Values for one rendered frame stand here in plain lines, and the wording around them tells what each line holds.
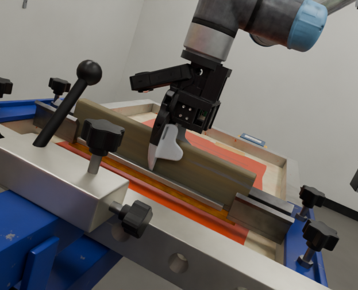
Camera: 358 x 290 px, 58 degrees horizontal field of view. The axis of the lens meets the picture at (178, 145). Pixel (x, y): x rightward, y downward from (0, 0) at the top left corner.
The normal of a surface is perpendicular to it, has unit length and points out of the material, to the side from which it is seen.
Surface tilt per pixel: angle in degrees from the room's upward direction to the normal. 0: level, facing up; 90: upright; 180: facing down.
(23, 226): 0
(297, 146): 90
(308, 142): 90
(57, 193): 90
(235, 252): 0
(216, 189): 90
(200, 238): 0
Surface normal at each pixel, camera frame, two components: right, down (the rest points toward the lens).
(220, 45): 0.42, 0.41
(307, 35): -0.17, 0.63
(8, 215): 0.33, -0.90
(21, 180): -0.32, 0.17
